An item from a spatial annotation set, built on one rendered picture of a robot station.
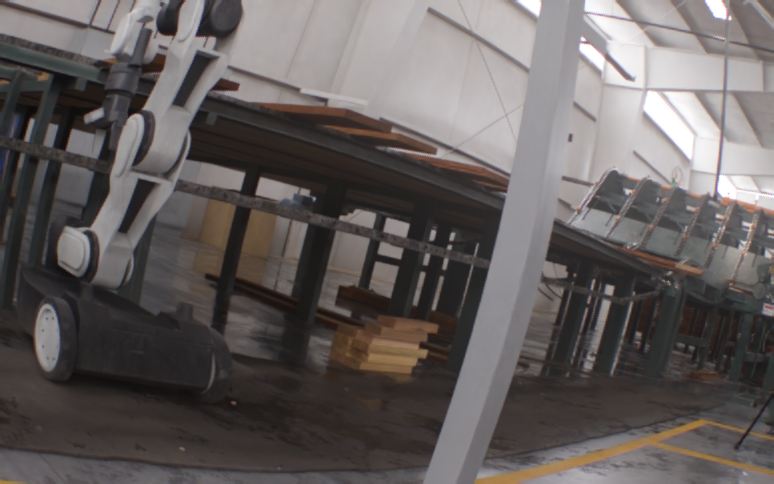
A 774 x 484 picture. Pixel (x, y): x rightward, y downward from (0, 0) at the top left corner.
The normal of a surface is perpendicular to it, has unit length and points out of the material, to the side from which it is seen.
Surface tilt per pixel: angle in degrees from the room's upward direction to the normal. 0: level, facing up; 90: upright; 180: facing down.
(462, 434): 90
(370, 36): 90
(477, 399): 90
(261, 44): 92
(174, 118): 109
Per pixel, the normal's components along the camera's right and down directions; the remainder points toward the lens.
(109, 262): 0.64, 0.50
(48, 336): -0.60, -0.14
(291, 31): 0.79, 0.21
